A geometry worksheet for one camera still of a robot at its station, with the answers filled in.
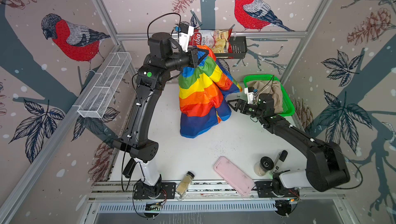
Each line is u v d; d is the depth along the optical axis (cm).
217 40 87
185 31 50
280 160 79
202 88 70
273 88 104
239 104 74
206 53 58
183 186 73
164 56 46
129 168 75
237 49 95
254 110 72
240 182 73
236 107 74
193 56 50
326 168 42
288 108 99
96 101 71
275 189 66
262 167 70
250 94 76
